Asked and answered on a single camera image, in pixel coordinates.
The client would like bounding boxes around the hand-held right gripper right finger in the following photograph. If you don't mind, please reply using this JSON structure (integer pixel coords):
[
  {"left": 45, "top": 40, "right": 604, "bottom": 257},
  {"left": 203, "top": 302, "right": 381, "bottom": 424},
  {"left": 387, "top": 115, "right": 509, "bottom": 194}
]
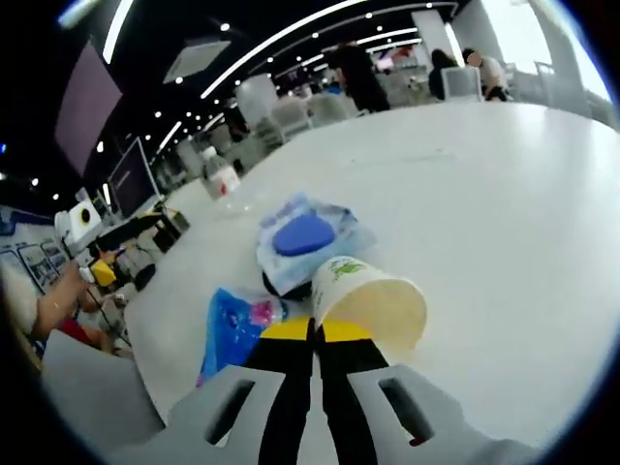
[{"left": 314, "top": 319, "right": 485, "bottom": 465}]

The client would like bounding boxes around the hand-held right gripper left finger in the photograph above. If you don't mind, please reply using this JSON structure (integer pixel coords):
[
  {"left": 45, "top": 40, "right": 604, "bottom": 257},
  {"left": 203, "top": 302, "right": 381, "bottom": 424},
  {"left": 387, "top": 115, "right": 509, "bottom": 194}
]
[{"left": 167, "top": 317, "right": 316, "bottom": 465}]

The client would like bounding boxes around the blue tissue pack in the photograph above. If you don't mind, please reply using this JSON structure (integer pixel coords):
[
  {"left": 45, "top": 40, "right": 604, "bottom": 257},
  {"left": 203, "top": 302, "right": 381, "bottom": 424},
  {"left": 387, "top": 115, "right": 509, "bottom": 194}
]
[{"left": 196, "top": 287, "right": 293, "bottom": 388}]

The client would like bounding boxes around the white paper cup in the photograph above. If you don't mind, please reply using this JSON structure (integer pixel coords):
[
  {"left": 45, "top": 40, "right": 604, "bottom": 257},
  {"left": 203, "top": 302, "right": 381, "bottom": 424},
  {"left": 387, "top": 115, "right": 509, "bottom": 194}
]
[{"left": 309, "top": 255, "right": 430, "bottom": 351}]

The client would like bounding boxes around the black cable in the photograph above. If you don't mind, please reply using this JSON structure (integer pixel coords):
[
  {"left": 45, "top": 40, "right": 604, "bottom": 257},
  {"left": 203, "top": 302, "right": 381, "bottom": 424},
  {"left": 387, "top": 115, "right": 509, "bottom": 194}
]
[{"left": 261, "top": 269, "right": 312, "bottom": 298}]

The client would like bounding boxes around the clear plastic water bottle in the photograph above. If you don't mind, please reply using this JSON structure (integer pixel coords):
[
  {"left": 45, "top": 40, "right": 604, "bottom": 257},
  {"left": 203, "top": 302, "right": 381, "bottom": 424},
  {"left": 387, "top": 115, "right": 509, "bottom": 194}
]
[{"left": 201, "top": 146, "right": 242, "bottom": 201}]

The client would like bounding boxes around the wet wipes pack blue lid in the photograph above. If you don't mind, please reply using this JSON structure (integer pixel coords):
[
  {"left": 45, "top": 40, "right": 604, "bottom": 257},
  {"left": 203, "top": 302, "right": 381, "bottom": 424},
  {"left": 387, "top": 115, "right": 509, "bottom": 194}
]
[{"left": 256, "top": 191, "right": 379, "bottom": 295}]

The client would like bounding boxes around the person's left hand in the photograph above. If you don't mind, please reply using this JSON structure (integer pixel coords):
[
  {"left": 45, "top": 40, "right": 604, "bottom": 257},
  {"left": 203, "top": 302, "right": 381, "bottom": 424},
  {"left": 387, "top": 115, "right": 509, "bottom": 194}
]
[{"left": 41, "top": 263, "right": 101, "bottom": 330}]

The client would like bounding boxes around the computer monitor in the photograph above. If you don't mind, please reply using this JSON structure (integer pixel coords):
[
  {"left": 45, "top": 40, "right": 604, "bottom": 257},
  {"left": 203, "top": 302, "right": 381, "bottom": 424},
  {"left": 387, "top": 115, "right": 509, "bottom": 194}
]
[{"left": 107, "top": 137, "right": 162, "bottom": 220}]

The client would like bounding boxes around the person's red clothing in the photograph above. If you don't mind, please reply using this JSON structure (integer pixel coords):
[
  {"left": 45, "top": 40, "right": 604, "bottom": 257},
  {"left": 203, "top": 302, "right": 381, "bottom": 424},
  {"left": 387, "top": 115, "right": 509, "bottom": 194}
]
[{"left": 60, "top": 317, "right": 116, "bottom": 354}]

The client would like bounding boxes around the grey chair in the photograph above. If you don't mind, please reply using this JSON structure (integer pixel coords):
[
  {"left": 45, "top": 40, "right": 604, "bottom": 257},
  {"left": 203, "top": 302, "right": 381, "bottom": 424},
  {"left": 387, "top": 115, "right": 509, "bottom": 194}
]
[{"left": 41, "top": 328, "right": 167, "bottom": 440}]

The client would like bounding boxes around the ceiling air vent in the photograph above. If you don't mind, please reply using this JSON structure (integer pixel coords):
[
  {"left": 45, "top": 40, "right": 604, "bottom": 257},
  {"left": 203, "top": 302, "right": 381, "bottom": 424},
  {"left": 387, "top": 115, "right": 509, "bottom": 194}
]
[{"left": 163, "top": 39, "right": 233, "bottom": 84}]

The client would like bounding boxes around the curved ceiling light strip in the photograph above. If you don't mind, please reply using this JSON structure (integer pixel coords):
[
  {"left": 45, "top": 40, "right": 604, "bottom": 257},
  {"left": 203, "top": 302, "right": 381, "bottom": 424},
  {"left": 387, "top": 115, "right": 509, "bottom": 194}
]
[{"left": 200, "top": 0, "right": 372, "bottom": 100}]

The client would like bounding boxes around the white mesh chair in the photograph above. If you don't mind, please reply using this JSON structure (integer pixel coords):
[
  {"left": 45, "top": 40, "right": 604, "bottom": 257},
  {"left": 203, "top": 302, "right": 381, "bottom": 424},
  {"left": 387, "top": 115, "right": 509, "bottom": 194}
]
[{"left": 442, "top": 66, "right": 484, "bottom": 103}]

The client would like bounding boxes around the wall poster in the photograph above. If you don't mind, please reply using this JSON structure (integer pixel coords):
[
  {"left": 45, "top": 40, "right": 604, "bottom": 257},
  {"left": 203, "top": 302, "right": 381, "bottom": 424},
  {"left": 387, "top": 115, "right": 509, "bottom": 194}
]
[{"left": 0, "top": 232, "right": 70, "bottom": 295}]

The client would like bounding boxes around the large wall screen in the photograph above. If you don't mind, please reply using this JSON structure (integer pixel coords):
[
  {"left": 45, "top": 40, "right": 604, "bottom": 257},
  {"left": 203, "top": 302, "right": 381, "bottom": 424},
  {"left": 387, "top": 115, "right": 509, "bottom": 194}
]
[{"left": 53, "top": 41, "right": 124, "bottom": 179}]

